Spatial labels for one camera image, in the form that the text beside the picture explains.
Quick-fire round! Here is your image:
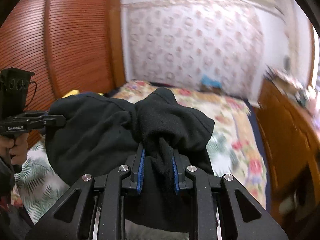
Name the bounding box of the black garment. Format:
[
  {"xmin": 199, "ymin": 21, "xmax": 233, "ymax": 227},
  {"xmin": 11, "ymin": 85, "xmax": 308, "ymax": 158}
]
[{"xmin": 46, "ymin": 88, "xmax": 215, "ymax": 232}]

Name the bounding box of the person's left hand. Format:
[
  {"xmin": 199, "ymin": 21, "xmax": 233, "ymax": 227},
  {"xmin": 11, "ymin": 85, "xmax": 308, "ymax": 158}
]
[{"xmin": 1, "ymin": 133, "xmax": 29, "ymax": 166}]

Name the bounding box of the yellow folded cloth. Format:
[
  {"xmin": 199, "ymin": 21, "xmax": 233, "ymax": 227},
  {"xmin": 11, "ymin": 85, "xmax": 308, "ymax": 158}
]
[{"xmin": 62, "ymin": 89, "xmax": 80, "ymax": 98}]

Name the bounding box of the palm leaf print sheet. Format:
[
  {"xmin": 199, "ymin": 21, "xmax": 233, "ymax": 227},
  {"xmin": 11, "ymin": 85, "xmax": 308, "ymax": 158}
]
[{"xmin": 11, "ymin": 138, "xmax": 69, "ymax": 224}]

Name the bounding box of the floral bed blanket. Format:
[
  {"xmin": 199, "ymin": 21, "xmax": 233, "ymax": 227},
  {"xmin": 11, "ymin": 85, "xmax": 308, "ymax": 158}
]
[{"xmin": 10, "ymin": 80, "xmax": 270, "ymax": 240}]

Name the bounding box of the red-brown wooden wardrobe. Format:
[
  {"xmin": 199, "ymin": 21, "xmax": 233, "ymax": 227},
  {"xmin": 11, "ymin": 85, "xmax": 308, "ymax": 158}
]
[{"xmin": 0, "ymin": 0, "xmax": 126, "ymax": 151}]

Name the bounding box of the wooden sideboard cabinet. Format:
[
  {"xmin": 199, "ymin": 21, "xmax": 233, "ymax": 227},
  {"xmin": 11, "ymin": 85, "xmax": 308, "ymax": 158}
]
[{"xmin": 256, "ymin": 79, "xmax": 319, "ymax": 229}]

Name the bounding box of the blue item at bedhead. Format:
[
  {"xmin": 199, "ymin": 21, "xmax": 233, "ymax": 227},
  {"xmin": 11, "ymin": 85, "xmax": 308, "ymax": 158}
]
[{"xmin": 201, "ymin": 75, "xmax": 222, "ymax": 89}]

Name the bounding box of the floral patterned wall curtain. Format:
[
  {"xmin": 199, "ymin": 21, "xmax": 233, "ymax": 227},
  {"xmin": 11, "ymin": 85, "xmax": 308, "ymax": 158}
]
[{"xmin": 125, "ymin": 0, "xmax": 264, "ymax": 99}]

